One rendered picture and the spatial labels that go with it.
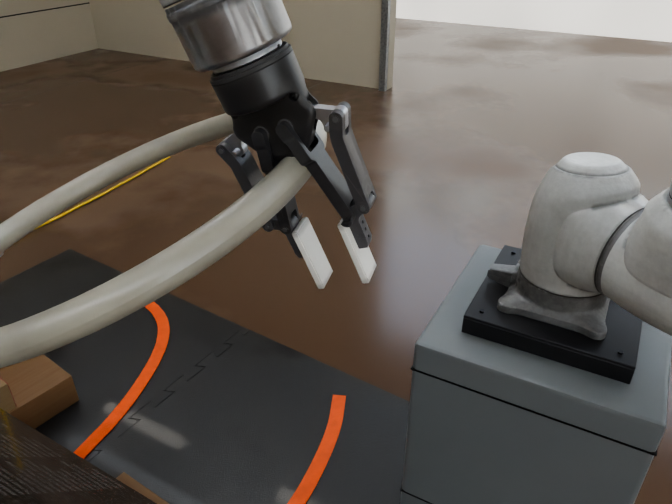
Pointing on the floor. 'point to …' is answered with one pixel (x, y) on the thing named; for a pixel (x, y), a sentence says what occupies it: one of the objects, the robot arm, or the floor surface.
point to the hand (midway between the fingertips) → (336, 252)
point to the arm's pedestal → (525, 417)
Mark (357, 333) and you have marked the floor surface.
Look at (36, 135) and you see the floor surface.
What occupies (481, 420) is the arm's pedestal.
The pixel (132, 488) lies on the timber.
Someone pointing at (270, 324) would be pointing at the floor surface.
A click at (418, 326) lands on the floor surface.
